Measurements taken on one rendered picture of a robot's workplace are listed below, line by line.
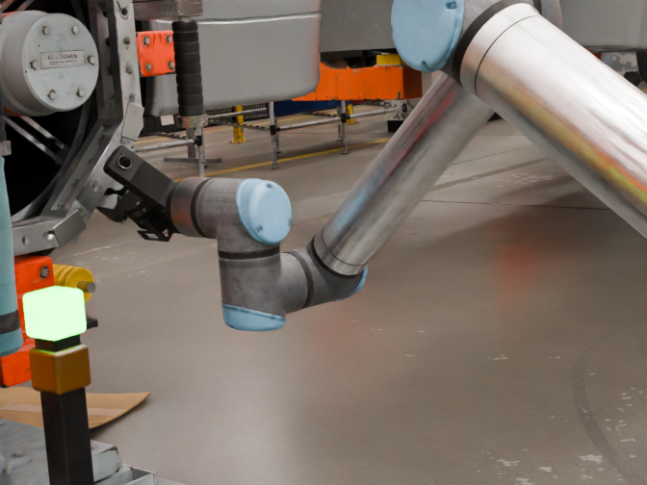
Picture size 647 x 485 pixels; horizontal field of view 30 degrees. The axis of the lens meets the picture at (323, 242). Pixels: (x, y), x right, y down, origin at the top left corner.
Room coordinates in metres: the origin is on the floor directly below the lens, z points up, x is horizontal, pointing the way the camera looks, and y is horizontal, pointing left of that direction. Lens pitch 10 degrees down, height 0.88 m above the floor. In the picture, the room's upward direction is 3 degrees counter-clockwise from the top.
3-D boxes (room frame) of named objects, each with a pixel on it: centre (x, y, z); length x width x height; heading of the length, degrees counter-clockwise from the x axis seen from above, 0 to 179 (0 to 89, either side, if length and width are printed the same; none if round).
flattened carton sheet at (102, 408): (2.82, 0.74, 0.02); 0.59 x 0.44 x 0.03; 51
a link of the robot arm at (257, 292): (1.73, 0.10, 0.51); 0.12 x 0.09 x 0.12; 130
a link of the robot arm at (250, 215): (1.72, 0.11, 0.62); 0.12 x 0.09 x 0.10; 51
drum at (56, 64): (1.67, 0.41, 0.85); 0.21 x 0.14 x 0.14; 51
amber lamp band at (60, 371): (1.05, 0.24, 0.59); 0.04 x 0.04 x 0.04; 51
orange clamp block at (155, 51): (1.96, 0.27, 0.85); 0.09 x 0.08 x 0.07; 141
